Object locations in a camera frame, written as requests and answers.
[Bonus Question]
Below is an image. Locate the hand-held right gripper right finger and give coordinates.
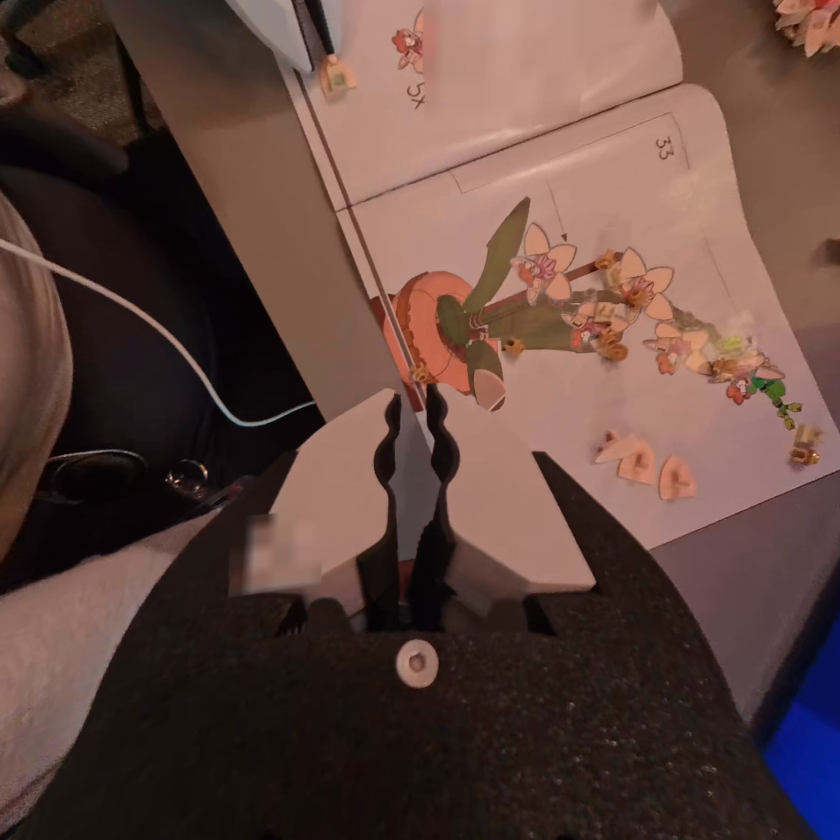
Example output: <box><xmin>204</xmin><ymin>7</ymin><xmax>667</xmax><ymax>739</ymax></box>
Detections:
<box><xmin>427</xmin><ymin>384</ymin><xmax>597</xmax><ymax>614</ymax></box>

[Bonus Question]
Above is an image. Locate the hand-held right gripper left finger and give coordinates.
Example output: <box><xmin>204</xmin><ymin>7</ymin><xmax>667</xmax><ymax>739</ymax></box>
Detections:
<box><xmin>226</xmin><ymin>387</ymin><xmax>403</xmax><ymax>614</ymax></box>

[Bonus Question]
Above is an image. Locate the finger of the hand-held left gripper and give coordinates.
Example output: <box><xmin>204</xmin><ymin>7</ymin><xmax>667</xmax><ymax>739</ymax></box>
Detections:
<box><xmin>314</xmin><ymin>0</ymin><xmax>347</xmax><ymax>60</ymax></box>
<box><xmin>226</xmin><ymin>0</ymin><xmax>316</xmax><ymax>72</ymax></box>

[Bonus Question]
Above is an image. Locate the pink petal brick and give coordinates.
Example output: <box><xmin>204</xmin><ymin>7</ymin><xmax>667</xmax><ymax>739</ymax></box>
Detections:
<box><xmin>320</xmin><ymin>54</ymin><xmax>358</xmax><ymax>99</ymax></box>
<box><xmin>658</xmin><ymin>455</ymin><xmax>698</xmax><ymax>503</ymax></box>
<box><xmin>618</xmin><ymin>441</ymin><xmax>657</xmax><ymax>488</ymax></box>
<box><xmin>596</xmin><ymin>430</ymin><xmax>641</xmax><ymax>470</ymax></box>

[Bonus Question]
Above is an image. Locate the person's right forearm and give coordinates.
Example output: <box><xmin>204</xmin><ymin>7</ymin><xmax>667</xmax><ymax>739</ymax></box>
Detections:
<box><xmin>0</xmin><ymin>512</ymin><xmax>231</xmax><ymax>828</ymax></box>

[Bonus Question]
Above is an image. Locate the toy brick instruction booklet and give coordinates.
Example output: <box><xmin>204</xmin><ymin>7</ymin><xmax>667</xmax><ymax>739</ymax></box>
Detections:
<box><xmin>289</xmin><ymin>0</ymin><xmax>840</xmax><ymax>552</ymax></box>

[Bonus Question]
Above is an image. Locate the person's torso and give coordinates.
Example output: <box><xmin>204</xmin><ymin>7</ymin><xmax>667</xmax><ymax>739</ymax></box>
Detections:
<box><xmin>0</xmin><ymin>190</ymin><xmax>73</xmax><ymax>565</ymax></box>

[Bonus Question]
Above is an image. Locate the blue plastic bin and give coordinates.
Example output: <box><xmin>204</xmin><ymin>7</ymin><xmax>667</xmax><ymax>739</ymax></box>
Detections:
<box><xmin>755</xmin><ymin>604</ymin><xmax>840</xmax><ymax>840</ymax></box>

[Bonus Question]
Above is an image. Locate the thin white cord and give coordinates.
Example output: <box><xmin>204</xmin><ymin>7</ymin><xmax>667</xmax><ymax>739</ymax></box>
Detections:
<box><xmin>0</xmin><ymin>239</ymin><xmax>319</xmax><ymax>427</ymax></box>

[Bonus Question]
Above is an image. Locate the black lanyard clip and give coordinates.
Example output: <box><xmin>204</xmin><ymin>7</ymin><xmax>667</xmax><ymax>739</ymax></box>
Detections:
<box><xmin>39</xmin><ymin>449</ymin><xmax>217</xmax><ymax>506</ymax></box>

